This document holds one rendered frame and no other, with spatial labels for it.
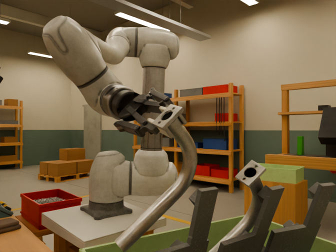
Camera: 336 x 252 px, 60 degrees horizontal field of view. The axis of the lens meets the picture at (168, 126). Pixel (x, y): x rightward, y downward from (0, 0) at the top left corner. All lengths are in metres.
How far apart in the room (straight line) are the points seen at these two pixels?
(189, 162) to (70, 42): 0.41
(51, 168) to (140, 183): 6.44
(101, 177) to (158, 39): 0.64
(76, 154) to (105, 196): 6.97
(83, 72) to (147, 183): 0.67
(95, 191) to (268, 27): 5.69
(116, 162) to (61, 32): 0.69
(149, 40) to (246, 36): 5.51
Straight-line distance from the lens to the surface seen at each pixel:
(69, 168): 7.68
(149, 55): 1.30
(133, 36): 1.32
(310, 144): 5.95
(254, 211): 0.75
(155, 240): 0.92
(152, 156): 1.28
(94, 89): 0.80
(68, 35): 0.77
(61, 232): 1.27
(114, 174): 1.29
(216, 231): 1.05
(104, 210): 1.33
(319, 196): 0.78
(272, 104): 6.21
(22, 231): 1.23
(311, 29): 6.22
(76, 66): 0.78
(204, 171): 6.41
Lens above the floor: 1.27
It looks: 1 degrees up
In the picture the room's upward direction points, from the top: straight up
